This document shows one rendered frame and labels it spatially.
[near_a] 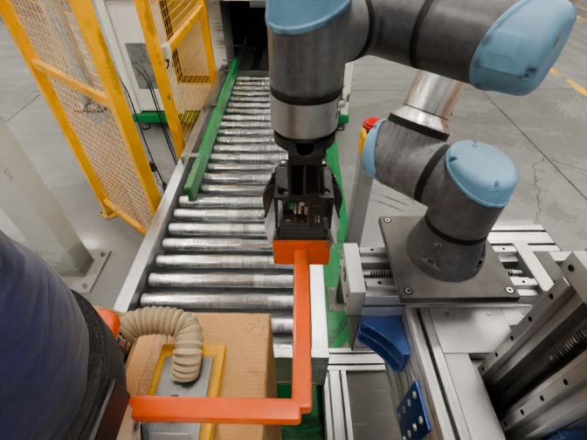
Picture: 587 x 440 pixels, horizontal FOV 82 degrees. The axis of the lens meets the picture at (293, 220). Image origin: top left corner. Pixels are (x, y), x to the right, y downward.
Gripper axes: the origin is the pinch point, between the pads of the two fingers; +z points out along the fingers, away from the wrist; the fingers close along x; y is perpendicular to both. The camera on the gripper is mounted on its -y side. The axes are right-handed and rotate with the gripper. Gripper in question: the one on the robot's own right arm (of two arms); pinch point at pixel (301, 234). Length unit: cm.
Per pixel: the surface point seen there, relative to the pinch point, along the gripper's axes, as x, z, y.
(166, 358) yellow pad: -20.0, 10.7, 15.4
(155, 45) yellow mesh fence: -66, 11, -130
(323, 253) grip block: 3.3, -0.2, 4.0
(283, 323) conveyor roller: -5, 64, -20
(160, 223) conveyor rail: -57, 59, -62
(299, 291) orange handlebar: -0.4, -0.9, 11.2
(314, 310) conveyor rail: 6, 59, -22
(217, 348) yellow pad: -12.7, 11.2, 13.6
